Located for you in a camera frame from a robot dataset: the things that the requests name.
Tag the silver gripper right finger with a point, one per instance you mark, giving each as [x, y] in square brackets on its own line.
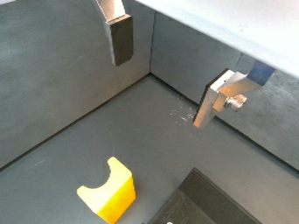
[224, 93]

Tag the black curved stand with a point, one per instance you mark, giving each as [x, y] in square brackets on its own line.
[200, 203]

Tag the yellow arch block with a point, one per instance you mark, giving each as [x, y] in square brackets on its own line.
[110, 200]

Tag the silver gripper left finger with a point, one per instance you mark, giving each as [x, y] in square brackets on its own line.
[119, 28]

